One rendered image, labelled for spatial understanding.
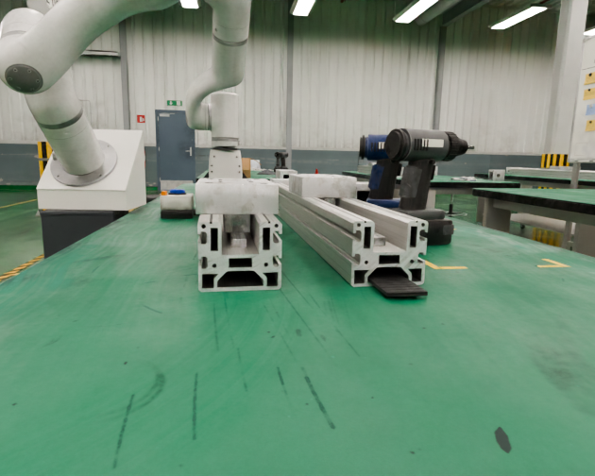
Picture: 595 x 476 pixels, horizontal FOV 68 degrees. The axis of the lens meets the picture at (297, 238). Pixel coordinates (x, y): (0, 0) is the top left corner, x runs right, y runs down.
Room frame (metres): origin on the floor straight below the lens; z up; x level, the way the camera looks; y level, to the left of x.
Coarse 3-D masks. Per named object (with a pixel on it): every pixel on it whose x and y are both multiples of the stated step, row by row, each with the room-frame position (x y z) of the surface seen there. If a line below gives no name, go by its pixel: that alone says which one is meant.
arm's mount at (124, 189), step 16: (112, 144) 1.40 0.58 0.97; (128, 144) 1.40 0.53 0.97; (128, 160) 1.35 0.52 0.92; (48, 176) 1.30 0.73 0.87; (112, 176) 1.31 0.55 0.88; (128, 176) 1.31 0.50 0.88; (144, 176) 1.45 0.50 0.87; (48, 192) 1.27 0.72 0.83; (64, 192) 1.27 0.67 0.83; (80, 192) 1.27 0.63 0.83; (96, 192) 1.27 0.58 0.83; (112, 192) 1.27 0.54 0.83; (128, 192) 1.30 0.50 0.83; (144, 192) 1.44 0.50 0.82; (48, 208) 1.27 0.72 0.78; (64, 208) 1.27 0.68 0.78; (80, 208) 1.27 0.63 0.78; (96, 208) 1.27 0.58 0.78; (112, 208) 1.27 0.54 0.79; (128, 208) 1.29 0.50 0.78
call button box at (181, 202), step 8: (168, 200) 1.12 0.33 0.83; (176, 200) 1.12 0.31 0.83; (184, 200) 1.13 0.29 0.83; (192, 200) 1.13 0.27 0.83; (168, 208) 1.12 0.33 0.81; (176, 208) 1.12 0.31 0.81; (184, 208) 1.13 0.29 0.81; (192, 208) 1.13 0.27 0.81; (168, 216) 1.12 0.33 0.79; (176, 216) 1.12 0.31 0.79; (184, 216) 1.13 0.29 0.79; (192, 216) 1.13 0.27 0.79
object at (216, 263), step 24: (216, 216) 0.56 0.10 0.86; (264, 216) 0.57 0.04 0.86; (216, 240) 0.58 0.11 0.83; (240, 240) 0.56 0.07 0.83; (264, 240) 0.58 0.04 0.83; (216, 264) 0.51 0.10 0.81; (240, 264) 0.53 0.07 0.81; (264, 264) 0.53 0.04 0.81; (216, 288) 0.51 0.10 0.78; (240, 288) 0.52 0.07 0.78; (264, 288) 0.52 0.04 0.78
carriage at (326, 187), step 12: (300, 180) 0.87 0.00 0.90; (312, 180) 0.86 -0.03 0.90; (324, 180) 0.87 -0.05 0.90; (336, 180) 0.87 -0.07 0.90; (348, 180) 0.87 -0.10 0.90; (300, 192) 0.87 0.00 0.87; (312, 192) 0.86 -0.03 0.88; (324, 192) 0.87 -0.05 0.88; (336, 192) 0.87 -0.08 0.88; (348, 192) 0.87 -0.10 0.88
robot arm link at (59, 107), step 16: (16, 16) 1.07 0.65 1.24; (32, 16) 1.09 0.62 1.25; (0, 32) 1.05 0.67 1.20; (64, 80) 1.17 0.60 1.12; (32, 96) 1.14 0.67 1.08; (48, 96) 1.14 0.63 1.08; (64, 96) 1.15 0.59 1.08; (32, 112) 1.15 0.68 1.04; (48, 112) 1.13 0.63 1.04; (64, 112) 1.15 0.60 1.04; (80, 112) 1.20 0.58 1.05
